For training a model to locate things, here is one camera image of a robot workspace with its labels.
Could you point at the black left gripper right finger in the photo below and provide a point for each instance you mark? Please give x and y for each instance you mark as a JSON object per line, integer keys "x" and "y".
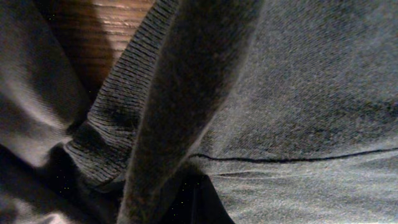
{"x": 208, "y": 206}

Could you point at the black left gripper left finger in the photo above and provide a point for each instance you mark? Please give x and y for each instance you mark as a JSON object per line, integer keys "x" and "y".
{"x": 181, "y": 210}

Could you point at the black garment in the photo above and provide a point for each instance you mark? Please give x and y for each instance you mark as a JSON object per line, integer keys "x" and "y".
{"x": 289, "y": 107}

